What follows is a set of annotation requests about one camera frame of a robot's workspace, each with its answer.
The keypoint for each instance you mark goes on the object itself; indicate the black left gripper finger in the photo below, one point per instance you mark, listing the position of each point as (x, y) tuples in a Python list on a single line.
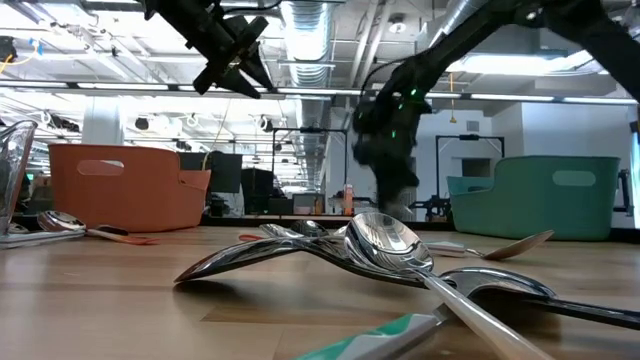
[(252, 75), (210, 77)]

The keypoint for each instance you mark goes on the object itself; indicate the black metal spoon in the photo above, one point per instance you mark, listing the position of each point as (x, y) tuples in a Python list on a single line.
[(112, 230)]

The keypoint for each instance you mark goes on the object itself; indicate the black background robot arm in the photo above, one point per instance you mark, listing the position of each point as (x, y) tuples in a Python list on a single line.
[(432, 205)]

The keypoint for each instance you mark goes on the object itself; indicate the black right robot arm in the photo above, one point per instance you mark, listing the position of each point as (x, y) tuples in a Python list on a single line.
[(500, 20)]

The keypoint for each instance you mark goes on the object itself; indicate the orange background object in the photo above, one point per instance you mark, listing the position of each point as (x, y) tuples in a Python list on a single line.
[(348, 200)]

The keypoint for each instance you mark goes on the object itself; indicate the long LED light bar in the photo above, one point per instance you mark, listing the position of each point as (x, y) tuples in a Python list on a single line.
[(125, 86)]

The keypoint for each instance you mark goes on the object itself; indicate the black cabinet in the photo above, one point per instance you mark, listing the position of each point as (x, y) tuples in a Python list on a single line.
[(257, 190), (227, 180)]

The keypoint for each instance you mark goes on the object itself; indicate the white pillar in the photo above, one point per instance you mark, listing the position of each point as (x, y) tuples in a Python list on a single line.
[(102, 122)]

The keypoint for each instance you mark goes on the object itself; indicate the teal plastic bin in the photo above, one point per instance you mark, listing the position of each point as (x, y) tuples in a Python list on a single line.
[(530, 210)]

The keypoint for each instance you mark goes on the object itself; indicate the orange plastic bin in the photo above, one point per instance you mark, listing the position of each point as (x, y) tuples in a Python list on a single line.
[(130, 200)]

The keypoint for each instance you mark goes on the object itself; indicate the pile of silver cutlery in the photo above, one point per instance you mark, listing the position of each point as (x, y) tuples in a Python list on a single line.
[(235, 257)]

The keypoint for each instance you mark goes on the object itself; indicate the clear glass dish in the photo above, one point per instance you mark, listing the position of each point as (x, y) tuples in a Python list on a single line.
[(15, 170)]

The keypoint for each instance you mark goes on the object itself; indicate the black equipment stand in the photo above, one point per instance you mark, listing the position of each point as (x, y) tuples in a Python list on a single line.
[(625, 190)]

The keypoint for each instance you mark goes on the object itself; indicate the silver ceiling duct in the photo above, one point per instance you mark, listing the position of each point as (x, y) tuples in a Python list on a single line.
[(307, 40), (457, 12)]

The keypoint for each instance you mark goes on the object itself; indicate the black metal frame stand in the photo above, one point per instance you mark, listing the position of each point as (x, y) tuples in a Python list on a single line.
[(470, 137), (310, 130)]

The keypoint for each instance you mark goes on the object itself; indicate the grey wall vent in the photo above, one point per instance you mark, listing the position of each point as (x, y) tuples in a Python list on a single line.
[(472, 125)]

